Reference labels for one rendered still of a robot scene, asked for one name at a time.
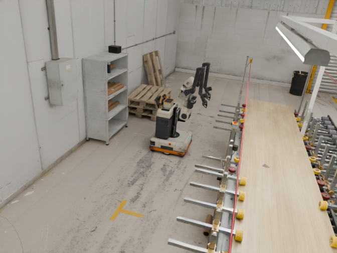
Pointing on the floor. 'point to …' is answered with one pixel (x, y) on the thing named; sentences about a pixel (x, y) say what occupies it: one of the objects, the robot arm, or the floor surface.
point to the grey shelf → (93, 105)
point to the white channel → (313, 35)
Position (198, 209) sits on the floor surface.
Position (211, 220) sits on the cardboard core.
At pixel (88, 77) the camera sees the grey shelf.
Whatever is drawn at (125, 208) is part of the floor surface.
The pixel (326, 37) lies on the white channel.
